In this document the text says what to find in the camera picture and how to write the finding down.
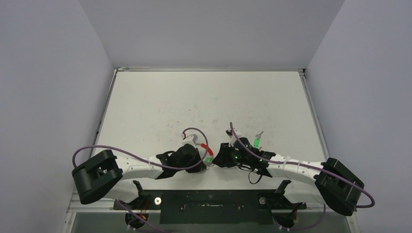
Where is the large keyring with red sleeve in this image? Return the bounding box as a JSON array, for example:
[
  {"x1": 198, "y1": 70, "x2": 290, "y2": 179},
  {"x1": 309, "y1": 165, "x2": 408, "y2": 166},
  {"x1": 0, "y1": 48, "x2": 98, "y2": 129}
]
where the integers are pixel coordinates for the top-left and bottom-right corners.
[{"x1": 196, "y1": 143, "x2": 214, "y2": 170}]

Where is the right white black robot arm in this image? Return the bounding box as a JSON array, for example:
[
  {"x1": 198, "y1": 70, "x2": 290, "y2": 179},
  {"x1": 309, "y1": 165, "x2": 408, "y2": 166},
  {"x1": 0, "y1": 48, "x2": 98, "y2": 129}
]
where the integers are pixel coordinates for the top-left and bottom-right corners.
[{"x1": 212, "y1": 137, "x2": 364, "y2": 216}]

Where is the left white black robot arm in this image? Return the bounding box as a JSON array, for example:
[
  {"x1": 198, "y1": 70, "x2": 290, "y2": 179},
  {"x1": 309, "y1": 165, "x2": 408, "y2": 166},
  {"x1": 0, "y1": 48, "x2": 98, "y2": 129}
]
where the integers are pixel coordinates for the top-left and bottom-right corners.
[{"x1": 71, "y1": 144, "x2": 206, "y2": 209}]

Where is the green capped key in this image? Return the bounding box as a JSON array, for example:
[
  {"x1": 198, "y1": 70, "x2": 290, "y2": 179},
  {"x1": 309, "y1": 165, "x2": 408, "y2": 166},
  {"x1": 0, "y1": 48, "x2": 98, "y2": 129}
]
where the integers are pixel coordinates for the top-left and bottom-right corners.
[{"x1": 254, "y1": 131, "x2": 264, "y2": 148}]

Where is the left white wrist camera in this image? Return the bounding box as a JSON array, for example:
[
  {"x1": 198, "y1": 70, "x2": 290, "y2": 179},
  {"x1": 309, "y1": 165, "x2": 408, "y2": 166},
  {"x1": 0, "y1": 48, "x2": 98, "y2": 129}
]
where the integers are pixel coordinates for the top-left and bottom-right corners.
[{"x1": 182, "y1": 134, "x2": 198, "y2": 147}]

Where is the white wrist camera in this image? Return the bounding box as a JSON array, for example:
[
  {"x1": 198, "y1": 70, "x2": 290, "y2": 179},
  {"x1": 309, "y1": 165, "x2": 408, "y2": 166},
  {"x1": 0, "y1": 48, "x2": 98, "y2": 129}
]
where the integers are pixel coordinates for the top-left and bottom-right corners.
[
  {"x1": 182, "y1": 134, "x2": 198, "y2": 147},
  {"x1": 225, "y1": 129, "x2": 237, "y2": 146}
]

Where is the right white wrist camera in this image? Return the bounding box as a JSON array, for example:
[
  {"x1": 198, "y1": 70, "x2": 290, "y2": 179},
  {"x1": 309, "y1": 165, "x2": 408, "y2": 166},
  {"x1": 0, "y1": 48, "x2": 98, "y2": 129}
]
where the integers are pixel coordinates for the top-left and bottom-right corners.
[{"x1": 225, "y1": 129, "x2": 237, "y2": 146}]

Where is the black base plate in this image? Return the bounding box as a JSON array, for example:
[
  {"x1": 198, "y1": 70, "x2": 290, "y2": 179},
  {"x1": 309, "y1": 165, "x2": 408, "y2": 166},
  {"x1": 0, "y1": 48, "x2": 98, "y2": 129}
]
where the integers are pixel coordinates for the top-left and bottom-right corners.
[{"x1": 125, "y1": 189, "x2": 307, "y2": 225}]

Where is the aluminium frame rail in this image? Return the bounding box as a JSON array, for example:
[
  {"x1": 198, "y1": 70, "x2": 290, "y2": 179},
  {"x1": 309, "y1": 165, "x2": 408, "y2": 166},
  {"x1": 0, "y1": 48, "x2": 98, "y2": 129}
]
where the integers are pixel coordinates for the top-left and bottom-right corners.
[{"x1": 71, "y1": 189, "x2": 308, "y2": 215}]

